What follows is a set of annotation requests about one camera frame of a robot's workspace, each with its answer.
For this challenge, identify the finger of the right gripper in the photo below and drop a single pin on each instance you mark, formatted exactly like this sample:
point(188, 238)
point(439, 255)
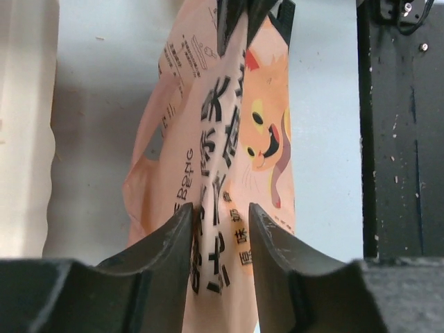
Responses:
point(228, 14)
point(257, 11)

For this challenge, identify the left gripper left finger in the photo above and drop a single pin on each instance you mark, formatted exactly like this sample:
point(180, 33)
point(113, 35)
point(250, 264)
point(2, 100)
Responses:
point(141, 289)

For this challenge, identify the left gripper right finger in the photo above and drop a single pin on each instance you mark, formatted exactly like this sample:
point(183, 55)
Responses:
point(299, 289)

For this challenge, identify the pink cat litter bag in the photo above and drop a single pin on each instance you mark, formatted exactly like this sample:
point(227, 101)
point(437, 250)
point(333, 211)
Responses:
point(216, 133)

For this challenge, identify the white orange litter box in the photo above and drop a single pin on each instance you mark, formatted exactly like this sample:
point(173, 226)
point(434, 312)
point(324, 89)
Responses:
point(29, 44)

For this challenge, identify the black bag clip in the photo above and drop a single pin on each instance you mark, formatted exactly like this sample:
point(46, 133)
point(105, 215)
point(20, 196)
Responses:
point(284, 19)

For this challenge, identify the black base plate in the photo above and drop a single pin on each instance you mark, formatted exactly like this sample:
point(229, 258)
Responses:
point(400, 53)

